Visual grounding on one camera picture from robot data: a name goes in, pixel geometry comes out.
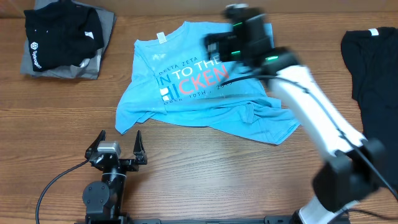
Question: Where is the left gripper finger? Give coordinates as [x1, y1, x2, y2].
[85, 130, 106, 159]
[133, 131, 147, 165]

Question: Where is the light blue t-shirt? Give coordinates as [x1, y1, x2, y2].
[115, 22, 299, 145]

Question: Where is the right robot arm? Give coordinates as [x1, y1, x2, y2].
[204, 4, 389, 224]

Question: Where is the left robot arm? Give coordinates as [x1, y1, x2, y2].
[82, 130, 147, 223]

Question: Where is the grey folded shirt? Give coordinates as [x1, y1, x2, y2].
[21, 1, 116, 80]

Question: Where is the black folded shirt with logo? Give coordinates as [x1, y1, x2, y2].
[24, 1, 104, 72]

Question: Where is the black t-shirt on right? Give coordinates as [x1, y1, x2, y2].
[341, 27, 397, 189]

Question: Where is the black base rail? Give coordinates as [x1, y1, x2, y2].
[76, 215, 301, 224]

